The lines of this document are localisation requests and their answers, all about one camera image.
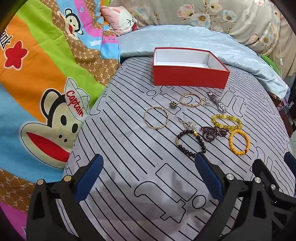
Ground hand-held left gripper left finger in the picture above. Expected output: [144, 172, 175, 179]
[26, 153, 104, 241]

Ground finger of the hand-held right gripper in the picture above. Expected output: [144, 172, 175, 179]
[284, 152, 296, 166]
[252, 159, 295, 241]

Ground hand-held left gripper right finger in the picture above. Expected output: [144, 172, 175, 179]
[195, 152, 271, 241]

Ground orange bead bracelet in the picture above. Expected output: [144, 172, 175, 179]
[228, 128, 251, 156]

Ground dark purple bead bracelet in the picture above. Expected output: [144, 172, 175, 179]
[200, 125, 229, 141]
[175, 129, 207, 156]

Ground silver pendant earrings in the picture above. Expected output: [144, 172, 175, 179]
[174, 115, 198, 130]

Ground yellow translucent bead bracelet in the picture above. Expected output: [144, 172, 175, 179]
[211, 114, 243, 131]

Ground silver wrist watch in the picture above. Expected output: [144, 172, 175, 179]
[206, 91, 226, 114]

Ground gold bangle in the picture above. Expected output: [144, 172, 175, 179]
[144, 107, 169, 128]

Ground red cardboard box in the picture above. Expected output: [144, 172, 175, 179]
[152, 47, 230, 90]

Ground dark furniture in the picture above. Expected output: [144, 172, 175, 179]
[273, 72, 296, 139]

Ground grey striped bed sheet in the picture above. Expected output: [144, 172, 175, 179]
[55, 56, 296, 241]

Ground green plastic object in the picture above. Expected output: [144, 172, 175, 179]
[261, 54, 282, 77]

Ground cartoon monkey printed blanket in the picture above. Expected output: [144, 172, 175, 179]
[0, 0, 121, 239]

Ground light blue blanket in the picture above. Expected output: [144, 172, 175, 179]
[118, 24, 291, 100]

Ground floral grey pillow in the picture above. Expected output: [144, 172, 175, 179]
[110, 0, 282, 56]

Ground pink cartoon pillow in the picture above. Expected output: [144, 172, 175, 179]
[100, 6, 139, 37]

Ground gold bead bracelet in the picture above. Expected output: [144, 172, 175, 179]
[179, 92, 202, 107]

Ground white cable with switch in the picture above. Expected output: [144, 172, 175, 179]
[276, 14, 285, 68]

